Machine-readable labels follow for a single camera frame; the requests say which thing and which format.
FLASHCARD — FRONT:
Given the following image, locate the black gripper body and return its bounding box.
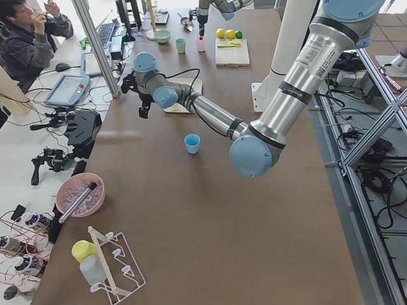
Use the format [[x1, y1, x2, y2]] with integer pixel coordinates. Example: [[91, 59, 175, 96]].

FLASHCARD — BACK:
[[121, 71, 153, 110], [189, 8, 209, 25]]

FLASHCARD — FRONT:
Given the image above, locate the pink cup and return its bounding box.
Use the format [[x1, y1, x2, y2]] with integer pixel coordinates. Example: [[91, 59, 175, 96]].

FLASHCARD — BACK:
[[195, 36, 206, 52]]

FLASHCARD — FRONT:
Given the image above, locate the green cup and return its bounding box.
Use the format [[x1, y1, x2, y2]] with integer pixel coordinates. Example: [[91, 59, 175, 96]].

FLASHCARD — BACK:
[[176, 38, 186, 54]]

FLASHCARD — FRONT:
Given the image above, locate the blue cup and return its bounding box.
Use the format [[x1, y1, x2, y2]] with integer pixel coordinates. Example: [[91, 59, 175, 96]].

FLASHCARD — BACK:
[[184, 133, 200, 154]]

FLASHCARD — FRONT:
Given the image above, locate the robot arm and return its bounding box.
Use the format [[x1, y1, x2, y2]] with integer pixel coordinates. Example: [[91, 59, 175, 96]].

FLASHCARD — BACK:
[[188, 0, 253, 40], [122, 1, 383, 177]]

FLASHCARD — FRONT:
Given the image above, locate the beige rabbit tray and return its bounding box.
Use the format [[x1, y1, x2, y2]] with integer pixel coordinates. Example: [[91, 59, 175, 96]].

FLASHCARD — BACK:
[[163, 78, 203, 114]]

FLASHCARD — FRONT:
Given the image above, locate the metal scoop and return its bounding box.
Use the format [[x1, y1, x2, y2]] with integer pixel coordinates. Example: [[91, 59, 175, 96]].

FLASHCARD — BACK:
[[177, 12, 195, 32]]

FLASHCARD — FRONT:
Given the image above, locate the whole lemon outer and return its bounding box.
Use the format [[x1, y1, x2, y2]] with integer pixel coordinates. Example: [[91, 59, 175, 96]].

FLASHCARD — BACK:
[[216, 28, 225, 39]]

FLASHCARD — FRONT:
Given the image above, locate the yellow plastic knife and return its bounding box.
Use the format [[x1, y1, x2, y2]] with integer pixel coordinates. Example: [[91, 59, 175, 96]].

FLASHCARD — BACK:
[[216, 44, 240, 48]]

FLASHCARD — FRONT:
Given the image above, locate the whole lemon near lime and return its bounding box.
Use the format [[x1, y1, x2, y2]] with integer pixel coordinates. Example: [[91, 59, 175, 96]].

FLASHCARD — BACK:
[[225, 29, 236, 39]]

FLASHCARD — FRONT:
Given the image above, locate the lime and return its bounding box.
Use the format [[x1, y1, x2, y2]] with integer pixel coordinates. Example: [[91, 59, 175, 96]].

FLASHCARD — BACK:
[[235, 30, 243, 39]]

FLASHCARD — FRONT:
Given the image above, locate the green bowl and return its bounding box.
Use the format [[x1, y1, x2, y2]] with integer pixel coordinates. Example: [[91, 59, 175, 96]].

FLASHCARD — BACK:
[[154, 29, 171, 44]]

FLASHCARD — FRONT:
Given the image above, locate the wooden cutting board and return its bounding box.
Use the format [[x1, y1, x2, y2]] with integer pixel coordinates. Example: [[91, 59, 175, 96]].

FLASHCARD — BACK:
[[215, 39, 250, 67]]

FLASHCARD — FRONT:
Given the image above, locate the blue teach pendant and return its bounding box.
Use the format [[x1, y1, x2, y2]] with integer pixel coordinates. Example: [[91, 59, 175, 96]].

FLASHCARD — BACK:
[[44, 74, 90, 107], [81, 50, 113, 78]]

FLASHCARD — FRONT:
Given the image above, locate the wooden mug tree stand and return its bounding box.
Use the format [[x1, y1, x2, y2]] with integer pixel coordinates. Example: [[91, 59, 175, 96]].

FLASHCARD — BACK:
[[142, 0, 156, 41]]

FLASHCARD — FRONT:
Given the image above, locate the black keyboard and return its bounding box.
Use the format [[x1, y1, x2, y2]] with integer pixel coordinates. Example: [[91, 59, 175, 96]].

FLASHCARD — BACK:
[[97, 23, 116, 49]]

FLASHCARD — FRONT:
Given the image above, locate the black monitor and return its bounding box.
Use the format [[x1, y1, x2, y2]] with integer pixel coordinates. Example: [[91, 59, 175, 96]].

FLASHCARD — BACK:
[[115, 0, 142, 43]]

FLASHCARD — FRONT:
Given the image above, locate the metal muddler with black tip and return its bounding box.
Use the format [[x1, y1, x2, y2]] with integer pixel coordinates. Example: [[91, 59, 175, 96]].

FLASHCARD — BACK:
[[58, 182, 97, 224]]

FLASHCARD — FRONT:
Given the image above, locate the pink bowl with ice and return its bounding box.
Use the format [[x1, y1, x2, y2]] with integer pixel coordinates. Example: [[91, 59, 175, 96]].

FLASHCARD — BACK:
[[56, 173, 106, 218]]

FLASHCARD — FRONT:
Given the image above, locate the seated person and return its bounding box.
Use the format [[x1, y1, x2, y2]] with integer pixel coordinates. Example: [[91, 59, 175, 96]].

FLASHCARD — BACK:
[[1, 1, 74, 93]]

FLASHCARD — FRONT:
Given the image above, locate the yellow cup on rack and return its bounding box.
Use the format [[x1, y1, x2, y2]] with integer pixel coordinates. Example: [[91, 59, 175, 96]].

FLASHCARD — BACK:
[[71, 240, 98, 262]]

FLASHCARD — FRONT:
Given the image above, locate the grey cup on rack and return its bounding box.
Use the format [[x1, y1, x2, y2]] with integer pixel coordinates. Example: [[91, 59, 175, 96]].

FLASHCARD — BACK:
[[79, 254, 107, 286]]

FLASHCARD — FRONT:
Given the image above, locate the aluminium frame post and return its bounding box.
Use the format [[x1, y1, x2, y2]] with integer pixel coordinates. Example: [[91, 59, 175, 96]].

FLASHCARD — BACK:
[[72, 0, 119, 98]]

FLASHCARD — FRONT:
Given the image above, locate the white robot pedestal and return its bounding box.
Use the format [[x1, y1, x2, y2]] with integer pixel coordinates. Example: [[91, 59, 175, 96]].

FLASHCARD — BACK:
[[251, 0, 320, 112]]

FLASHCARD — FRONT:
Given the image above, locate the white wire cup rack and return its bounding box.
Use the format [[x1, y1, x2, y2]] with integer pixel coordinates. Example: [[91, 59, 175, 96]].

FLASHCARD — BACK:
[[88, 226, 146, 304]]

